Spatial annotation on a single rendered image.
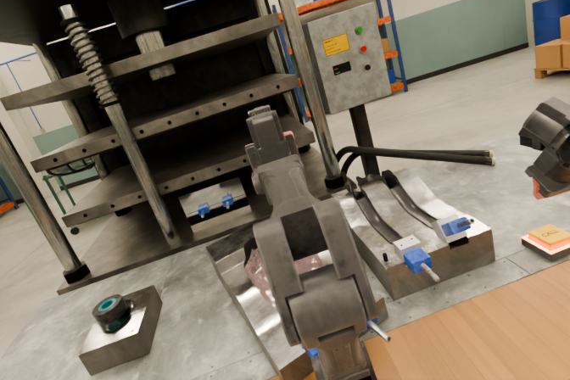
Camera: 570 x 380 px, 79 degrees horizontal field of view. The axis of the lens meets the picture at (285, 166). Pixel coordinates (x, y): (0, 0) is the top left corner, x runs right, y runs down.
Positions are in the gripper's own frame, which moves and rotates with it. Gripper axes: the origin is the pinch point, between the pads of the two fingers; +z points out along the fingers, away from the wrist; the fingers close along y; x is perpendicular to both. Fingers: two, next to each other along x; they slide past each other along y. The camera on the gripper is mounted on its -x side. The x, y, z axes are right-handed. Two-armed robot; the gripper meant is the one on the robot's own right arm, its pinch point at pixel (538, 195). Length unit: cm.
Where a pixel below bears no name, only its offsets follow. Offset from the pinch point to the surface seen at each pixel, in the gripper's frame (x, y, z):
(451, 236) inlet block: 1.2, 20.8, 3.8
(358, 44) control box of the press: -94, 0, 20
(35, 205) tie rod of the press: -69, 142, 32
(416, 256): 3.2, 30.9, 2.5
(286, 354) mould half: 12, 63, 3
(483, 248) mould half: 5.1, 14.0, 7.6
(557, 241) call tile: 9.3, 0.0, 5.0
